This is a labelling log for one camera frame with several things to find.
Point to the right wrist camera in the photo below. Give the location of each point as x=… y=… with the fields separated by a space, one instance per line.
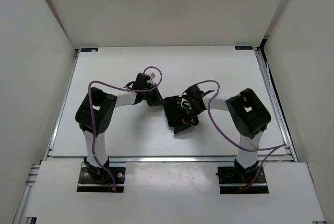
x=194 y=93

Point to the left blue corner label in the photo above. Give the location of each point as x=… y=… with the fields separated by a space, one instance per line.
x=89 y=49

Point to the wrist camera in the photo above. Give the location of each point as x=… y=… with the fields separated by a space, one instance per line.
x=194 y=93
x=143 y=82

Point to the black skirt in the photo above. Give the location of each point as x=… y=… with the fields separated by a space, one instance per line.
x=172 y=111

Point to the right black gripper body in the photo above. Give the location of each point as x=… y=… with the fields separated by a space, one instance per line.
x=190 y=112

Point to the blue corner label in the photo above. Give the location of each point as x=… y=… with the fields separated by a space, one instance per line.
x=89 y=49
x=243 y=47

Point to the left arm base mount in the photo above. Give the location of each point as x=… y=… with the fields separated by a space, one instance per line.
x=87 y=183

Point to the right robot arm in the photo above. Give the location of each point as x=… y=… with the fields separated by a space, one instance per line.
x=248 y=114

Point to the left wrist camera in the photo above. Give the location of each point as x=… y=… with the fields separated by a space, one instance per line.
x=143 y=82

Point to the right blue corner label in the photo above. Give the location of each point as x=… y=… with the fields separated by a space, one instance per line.
x=243 y=47

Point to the white front cover board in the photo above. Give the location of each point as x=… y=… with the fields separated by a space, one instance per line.
x=174 y=193

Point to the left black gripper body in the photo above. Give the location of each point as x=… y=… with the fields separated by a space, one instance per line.
x=151 y=97

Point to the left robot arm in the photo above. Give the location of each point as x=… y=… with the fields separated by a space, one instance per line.
x=94 y=116

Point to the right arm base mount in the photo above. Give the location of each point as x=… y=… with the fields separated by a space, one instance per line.
x=232 y=182

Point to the aluminium frame rail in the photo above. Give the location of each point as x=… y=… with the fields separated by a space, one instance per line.
x=286 y=158

